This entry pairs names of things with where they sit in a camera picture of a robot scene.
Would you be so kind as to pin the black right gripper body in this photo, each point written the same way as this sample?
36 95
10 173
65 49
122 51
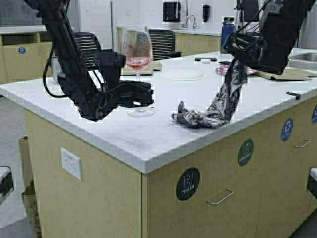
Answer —
249 50

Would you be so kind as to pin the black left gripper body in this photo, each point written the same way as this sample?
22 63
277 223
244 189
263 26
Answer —
127 94

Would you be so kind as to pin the wine glass with pink liquid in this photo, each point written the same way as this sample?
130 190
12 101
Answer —
136 46

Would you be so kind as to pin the black white patterned cloth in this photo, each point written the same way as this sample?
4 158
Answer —
223 106

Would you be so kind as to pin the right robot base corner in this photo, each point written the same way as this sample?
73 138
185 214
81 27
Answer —
312 182

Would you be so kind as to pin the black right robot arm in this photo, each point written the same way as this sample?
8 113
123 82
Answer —
280 25

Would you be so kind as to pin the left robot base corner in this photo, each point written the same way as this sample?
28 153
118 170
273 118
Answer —
6 183

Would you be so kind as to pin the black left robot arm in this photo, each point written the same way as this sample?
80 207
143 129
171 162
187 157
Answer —
93 103

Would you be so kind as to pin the blue water bottle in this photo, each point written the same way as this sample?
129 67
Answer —
227 28

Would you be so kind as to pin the pink patterned plate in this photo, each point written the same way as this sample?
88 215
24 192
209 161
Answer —
222 70

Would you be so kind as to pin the black soap dispenser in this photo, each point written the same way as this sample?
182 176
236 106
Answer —
206 12

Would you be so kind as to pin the brown cardboard sheet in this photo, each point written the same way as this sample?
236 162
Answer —
289 74

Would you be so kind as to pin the white round plate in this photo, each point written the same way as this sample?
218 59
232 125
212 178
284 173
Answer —
183 74

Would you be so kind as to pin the back counter wood cabinet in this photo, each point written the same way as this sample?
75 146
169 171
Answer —
190 43

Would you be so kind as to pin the left black mesh office chair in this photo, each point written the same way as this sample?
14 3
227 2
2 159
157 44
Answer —
89 45

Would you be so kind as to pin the black mesh office chair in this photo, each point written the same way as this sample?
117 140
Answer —
163 44
89 45

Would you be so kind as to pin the right black mesh office chair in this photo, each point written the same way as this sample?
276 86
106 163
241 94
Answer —
163 44

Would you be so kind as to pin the stainless sink basin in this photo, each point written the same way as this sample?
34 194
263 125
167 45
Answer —
306 61

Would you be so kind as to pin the small black counter clip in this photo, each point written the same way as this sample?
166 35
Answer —
296 95

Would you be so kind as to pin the black paper towel dispenser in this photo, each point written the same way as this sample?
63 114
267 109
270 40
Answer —
171 11

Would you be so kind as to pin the white outlet plate on island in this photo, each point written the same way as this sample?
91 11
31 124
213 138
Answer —
71 163

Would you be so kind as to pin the blue recycling sticker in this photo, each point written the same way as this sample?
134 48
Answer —
287 129

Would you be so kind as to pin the black trash sticker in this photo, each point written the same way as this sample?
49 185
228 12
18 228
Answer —
188 184

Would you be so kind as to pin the green compost sticker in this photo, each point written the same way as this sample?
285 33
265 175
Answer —
245 152

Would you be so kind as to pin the back wood recycling cabinet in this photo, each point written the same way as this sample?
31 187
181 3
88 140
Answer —
24 51

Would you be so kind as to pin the wood kitchen island cabinet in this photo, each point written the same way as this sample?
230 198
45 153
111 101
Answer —
113 200

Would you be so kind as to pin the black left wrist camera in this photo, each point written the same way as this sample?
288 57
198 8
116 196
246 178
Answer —
110 65

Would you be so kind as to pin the recycling drawer metal handle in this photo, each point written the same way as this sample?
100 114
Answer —
304 143

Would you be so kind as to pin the trash drawer metal handle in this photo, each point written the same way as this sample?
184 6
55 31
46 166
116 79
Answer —
220 197

